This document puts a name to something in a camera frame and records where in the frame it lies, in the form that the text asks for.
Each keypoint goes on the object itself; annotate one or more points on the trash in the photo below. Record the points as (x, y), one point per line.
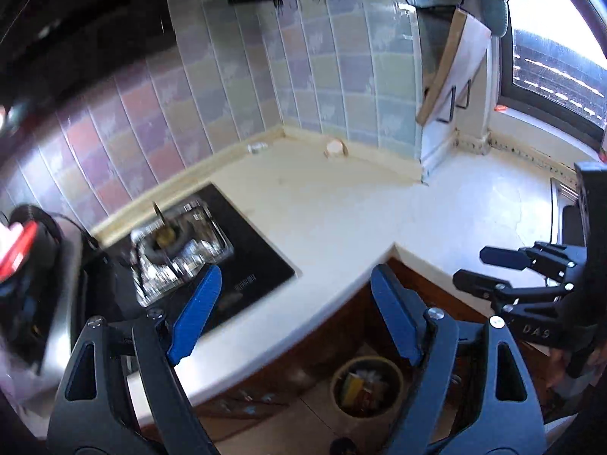
(353, 386)

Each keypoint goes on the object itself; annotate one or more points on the black wall rack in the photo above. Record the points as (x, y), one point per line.
(467, 95)

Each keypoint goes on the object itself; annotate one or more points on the green utensil holder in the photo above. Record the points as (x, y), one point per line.
(495, 12)

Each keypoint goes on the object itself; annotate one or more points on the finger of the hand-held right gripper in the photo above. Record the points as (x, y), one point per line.
(502, 256)
(474, 283)

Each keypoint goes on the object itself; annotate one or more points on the black range hood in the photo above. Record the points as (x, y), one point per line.
(71, 33)

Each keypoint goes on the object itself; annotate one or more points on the window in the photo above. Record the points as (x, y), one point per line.
(555, 57)

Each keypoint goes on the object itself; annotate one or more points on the round trash bin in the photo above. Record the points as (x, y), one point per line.
(339, 398)

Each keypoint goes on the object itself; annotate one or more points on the gas burner with grate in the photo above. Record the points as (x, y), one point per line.
(163, 241)

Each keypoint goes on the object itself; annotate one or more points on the wooden cutting board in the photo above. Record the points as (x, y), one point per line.
(457, 57)

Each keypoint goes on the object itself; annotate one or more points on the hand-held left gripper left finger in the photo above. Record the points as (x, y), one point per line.
(197, 313)

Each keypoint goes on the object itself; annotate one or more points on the wooden cabinet drawers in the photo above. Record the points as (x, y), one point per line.
(246, 400)

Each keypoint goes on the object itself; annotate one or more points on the small orange clip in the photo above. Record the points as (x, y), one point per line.
(500, 110)

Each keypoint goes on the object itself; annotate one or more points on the foil burner liner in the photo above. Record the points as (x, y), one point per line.
(194, 253)

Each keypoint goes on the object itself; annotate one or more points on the red and black appliance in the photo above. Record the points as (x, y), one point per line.
(19, 275)

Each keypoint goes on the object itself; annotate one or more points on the black glass gas stove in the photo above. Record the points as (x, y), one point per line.
(256, 275)

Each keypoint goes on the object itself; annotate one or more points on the paper cup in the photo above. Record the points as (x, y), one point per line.
(334, 148)

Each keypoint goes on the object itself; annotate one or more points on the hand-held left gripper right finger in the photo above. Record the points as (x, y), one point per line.
(396, 313)

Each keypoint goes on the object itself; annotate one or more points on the stainless steel sink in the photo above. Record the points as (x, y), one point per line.
(564, 218)

